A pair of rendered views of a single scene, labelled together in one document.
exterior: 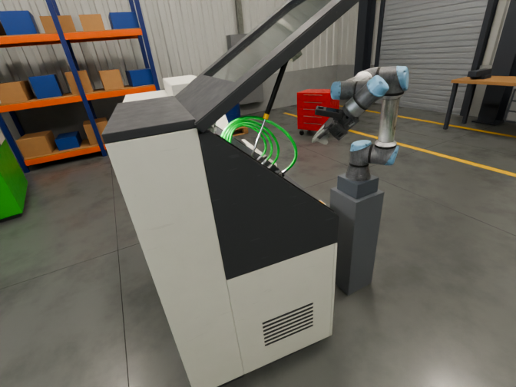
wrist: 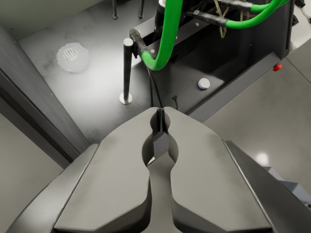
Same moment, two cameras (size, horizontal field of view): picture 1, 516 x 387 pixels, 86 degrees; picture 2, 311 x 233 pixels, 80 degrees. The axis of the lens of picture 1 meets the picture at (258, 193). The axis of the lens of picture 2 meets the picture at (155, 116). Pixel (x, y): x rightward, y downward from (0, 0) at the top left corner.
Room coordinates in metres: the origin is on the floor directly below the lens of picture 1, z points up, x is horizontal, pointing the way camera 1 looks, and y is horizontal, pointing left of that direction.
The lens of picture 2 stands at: (1.17, -0.29, 1.42)
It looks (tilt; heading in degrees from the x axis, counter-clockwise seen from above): 75 degrees down; 33
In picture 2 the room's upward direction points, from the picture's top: 39 degrees clockwise
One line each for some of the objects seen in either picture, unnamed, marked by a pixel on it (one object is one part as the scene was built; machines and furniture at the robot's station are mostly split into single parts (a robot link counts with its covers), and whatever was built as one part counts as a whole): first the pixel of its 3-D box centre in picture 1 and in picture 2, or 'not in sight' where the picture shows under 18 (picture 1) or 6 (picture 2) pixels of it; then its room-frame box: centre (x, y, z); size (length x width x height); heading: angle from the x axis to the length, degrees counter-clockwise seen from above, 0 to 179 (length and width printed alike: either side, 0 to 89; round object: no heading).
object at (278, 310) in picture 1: (263, 274); not in sight; (1.33, 0.01, 0.39); 0.70 x 0.58 x 0.79; 19
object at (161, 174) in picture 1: (177, 219); not in sight; (1.52, 0.53, 0.75); 1.40 x 0.28 x 1.50; 19
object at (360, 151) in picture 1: (361, 151); not in sight; (1.59, -0.66, 1.07); 0.13 x 0.12 x 0.14; 55
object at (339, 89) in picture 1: (357, 84); not in sight; (1.41, -0.53, 1.49); 0.49 x 0.11 x 0.12; 145
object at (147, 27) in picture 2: not in sight; (182, 32); (1.45, 0.02, 0.91); 0.34 x 0.10 x 0.15; 19
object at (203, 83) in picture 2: not in sight; (203, 83); (1.50, -0.14, 0.84); 0.04 x 0.04 x 0.01
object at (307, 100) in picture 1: (317, 113); not in sight; (5.59, -1.35, 0.43); 0.70 x 0.46 x 0.86; 49
